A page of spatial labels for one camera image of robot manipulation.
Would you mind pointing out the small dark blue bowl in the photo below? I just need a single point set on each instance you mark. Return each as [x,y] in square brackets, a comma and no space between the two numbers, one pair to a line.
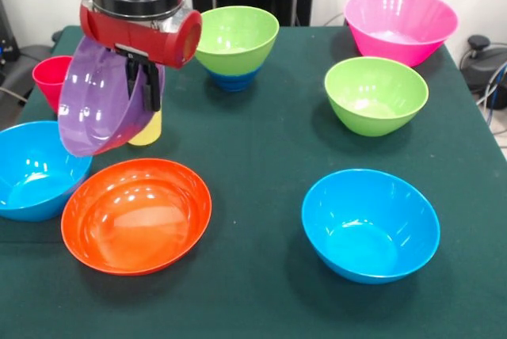
[233,81]

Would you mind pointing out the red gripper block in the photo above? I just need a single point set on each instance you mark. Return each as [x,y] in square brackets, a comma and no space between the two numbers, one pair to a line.
[134,36]

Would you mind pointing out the large magenta plastic bowl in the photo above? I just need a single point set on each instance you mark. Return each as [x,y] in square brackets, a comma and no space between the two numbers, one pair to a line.
[400,22]

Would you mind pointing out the red plastic cup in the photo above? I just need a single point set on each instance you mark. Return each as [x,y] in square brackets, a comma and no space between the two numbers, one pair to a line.
[49,77]

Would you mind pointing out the yellow plastic cup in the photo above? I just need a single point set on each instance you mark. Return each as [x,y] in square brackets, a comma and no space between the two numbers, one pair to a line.
[148,135]

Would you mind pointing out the light blue plastic bowl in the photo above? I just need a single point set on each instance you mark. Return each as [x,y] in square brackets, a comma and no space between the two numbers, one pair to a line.
[31,180]
[370,228]

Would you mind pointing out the dark green tablecloth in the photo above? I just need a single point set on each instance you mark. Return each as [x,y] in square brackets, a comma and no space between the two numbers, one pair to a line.
[257,307]

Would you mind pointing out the orange plastic bowl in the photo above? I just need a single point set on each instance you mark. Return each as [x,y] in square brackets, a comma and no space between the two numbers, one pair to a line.
[136,220]

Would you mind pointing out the purple plastic bowl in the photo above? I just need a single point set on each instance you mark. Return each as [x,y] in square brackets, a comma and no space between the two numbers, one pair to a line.
[91,105]

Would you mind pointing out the black equipment case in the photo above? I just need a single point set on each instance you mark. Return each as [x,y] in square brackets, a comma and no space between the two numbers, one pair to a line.
[8,38]

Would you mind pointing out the green plastic bowl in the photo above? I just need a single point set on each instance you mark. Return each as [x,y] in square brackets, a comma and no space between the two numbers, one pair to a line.
[237,38]
[376,95]

